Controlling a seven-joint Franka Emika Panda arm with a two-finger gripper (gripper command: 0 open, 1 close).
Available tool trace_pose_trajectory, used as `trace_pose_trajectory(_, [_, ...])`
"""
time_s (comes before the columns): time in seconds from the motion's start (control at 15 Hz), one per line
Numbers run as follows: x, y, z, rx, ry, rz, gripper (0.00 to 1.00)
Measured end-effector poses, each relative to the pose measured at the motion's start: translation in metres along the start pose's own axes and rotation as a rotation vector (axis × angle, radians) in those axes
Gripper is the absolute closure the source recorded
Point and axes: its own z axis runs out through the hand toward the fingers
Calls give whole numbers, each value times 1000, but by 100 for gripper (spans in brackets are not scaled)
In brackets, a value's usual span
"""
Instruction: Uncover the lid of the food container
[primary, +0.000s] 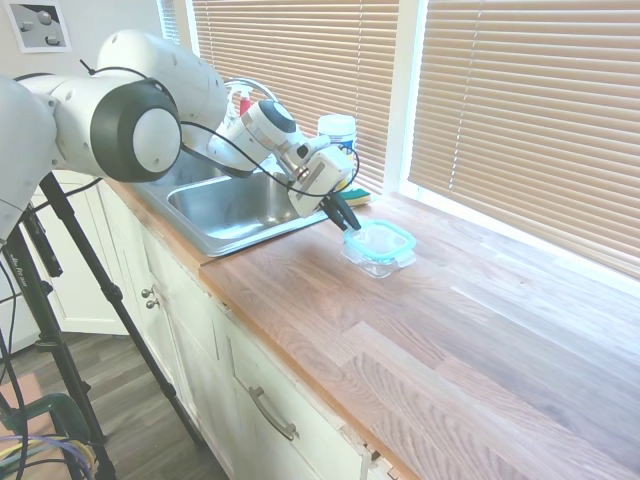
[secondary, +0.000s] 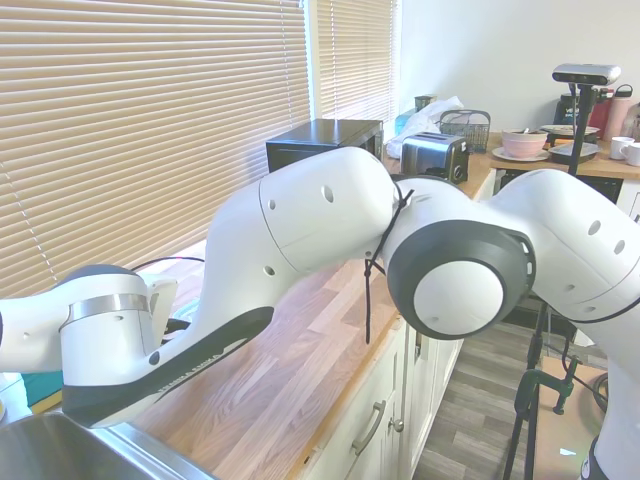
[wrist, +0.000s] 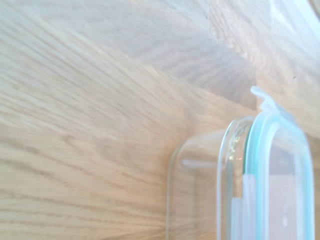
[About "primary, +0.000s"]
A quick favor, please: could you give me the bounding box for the yellow green scrub sponge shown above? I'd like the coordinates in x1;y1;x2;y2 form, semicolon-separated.
342;185;374;208

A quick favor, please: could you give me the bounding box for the red spray bottle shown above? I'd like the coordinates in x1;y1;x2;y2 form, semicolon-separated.
227;82;255;121

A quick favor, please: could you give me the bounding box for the clear glass food container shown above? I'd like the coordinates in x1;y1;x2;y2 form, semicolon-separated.
342;239;417;280

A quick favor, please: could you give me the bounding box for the white wipes canister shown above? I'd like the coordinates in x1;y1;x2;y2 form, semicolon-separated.
317;113;359;154

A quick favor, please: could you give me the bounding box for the clear lid with teal rim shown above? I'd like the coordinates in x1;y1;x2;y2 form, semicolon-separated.
342;218;418;265

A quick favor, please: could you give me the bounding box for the grey wall picture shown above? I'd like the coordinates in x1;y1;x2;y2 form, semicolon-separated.
3;0;71;55

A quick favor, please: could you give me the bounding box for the chrome faucet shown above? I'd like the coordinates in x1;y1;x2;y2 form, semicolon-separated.
223;76;275;104

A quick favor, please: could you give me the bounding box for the narrow beige window blind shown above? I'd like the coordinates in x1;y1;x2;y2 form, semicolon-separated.
158;0;181;49

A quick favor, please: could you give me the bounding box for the stainless steel sink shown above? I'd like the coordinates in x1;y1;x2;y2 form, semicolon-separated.
132;149;331;259

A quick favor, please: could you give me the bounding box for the wide beige window blind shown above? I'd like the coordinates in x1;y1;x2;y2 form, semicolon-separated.
408;0;640;280

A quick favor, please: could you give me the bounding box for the silver drawer bar handle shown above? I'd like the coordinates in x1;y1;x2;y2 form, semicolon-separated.
248;386;298;442

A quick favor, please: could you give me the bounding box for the white base cabinet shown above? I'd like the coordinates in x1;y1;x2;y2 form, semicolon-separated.
29;174;401;480

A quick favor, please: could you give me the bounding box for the coloured cable bundle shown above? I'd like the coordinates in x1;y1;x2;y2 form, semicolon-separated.
0;433;101;480

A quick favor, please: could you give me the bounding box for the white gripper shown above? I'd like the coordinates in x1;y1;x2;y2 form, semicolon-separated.
287;145;361;232

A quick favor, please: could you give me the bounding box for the black tripod stand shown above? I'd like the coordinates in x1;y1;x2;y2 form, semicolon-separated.
0;172;207;480

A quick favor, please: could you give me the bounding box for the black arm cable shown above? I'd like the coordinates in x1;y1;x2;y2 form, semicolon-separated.
79;58;361;194

